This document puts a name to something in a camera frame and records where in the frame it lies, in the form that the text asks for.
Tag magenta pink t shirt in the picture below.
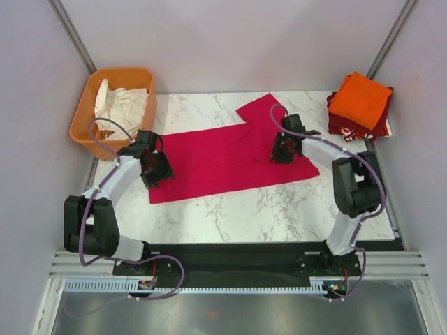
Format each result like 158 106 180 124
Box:
149 94 319 204

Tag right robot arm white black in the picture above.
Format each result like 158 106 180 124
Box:
271 114 386 276

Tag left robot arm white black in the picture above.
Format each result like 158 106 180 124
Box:
64 131 174 274

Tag dark red folded t shirt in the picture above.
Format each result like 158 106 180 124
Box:
328 96 392 142

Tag white crumpled t shirt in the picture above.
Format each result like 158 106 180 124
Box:
94 79 149 136

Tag orange plastic basket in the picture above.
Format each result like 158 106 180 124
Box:
69 67 157 160

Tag orange folded t shirt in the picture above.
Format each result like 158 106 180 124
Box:
329 72 393 131

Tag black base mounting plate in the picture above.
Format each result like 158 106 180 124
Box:
113 241 361 288

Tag aluminium frame rail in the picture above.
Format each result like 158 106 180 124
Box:
49 251 429 280

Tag white slotted cable duct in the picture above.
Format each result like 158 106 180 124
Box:
64 278 348 295

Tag left corner metal post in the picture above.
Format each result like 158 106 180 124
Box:
47 0 97 74

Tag corner metal post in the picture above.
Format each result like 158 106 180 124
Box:
47 0 97 74
366 0 420 80

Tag right corner metal post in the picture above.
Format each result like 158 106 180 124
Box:
366 0 420 80

